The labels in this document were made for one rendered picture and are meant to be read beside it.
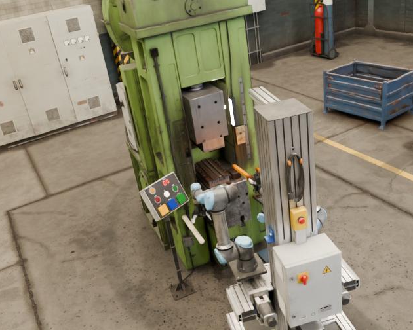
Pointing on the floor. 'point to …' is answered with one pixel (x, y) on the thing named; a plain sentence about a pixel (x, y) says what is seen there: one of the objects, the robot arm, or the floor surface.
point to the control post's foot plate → (181, 290)
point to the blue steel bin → (370, 90)
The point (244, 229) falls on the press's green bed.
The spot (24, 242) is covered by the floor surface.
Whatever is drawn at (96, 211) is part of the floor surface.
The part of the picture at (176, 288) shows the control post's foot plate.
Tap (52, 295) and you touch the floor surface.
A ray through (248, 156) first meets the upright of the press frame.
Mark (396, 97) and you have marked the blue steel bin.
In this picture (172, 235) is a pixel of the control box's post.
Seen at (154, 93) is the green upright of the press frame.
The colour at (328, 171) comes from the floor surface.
